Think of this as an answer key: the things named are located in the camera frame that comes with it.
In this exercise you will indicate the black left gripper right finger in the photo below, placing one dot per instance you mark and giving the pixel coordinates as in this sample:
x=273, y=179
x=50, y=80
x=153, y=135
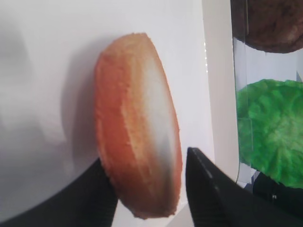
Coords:
x=215, y=200

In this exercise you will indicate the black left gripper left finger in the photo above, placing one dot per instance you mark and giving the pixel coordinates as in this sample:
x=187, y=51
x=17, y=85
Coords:
x=89, y=201

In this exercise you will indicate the bun half white face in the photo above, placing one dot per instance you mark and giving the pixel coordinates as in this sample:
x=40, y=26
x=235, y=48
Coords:
x=137, y=127

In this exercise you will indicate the green lettuce leaf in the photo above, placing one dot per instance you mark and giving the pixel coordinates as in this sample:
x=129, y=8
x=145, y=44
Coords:
x=270, y=129

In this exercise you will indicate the right dark meat patty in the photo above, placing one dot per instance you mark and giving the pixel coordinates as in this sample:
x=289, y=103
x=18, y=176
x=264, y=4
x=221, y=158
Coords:
x=274, y=26

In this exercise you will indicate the white rectangular metal tray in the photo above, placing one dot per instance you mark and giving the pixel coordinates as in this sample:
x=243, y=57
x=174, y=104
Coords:
x=48, y=49

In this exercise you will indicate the right long clear acrylic rail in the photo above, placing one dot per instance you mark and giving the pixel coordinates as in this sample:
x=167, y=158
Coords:
x=268, y=63

